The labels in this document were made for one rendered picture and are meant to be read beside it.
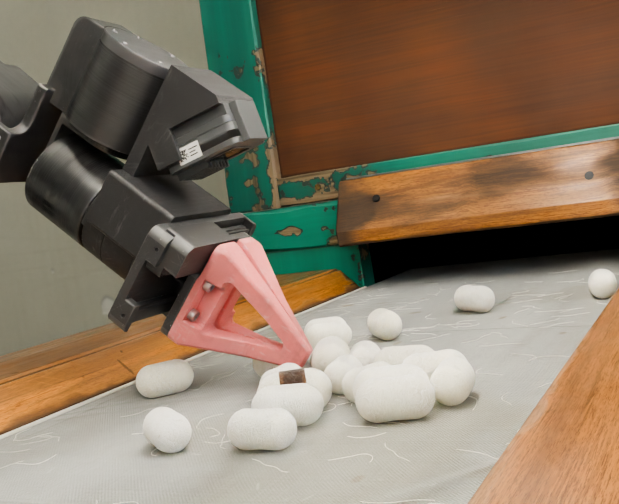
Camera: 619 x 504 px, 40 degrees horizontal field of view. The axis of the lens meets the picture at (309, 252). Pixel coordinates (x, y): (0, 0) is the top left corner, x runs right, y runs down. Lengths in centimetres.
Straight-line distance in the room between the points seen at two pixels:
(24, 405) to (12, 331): 178
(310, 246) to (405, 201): 15
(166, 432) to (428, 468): 12
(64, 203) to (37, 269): 168
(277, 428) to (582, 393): 13
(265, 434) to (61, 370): 23
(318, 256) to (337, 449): 61
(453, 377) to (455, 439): 5
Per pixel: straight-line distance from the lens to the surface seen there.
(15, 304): 228
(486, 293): 65
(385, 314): 59
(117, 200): 50
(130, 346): 62
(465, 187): 84
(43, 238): 219
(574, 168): 82
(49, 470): 41
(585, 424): 28
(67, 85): 54
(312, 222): 95
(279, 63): 99
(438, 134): 91
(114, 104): 51
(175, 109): 49
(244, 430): 37
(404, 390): 38
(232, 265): 48
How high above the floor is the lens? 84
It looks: 3 degrees down
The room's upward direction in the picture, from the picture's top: 8 degrees counter-clockwise
